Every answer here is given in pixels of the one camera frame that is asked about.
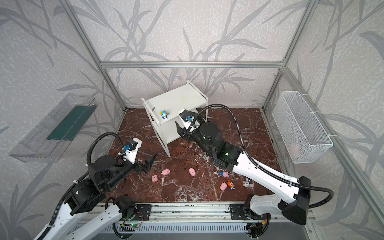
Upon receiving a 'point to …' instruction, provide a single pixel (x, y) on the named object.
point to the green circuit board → (134, 224)
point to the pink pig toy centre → (192, 171)
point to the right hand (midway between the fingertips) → (185, 111)
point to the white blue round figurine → (247, 183)
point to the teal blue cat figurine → (164, 114)
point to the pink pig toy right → (223, 186)
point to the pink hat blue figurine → (224, 174)
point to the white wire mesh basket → (303, 133)
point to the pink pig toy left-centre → (165, 172)
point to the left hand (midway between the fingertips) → (151, 144)
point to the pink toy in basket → (294, 149)
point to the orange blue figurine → (230, 185)
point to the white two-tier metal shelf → (163, 107)
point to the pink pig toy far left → (154, 178)
